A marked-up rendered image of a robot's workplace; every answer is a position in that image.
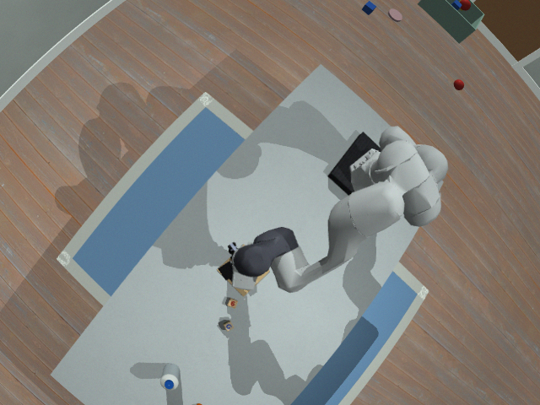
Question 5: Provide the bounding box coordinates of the tan flat mat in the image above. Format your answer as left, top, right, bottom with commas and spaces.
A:
220, 258, 270, 297

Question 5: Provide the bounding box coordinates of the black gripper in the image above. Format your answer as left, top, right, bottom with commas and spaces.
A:
228, 242, 238, 259

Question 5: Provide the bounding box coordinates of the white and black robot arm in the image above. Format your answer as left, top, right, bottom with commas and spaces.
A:
218, 126, 448, 293

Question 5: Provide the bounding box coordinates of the beige toy block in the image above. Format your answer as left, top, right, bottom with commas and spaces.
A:
227, 298, 238, 308

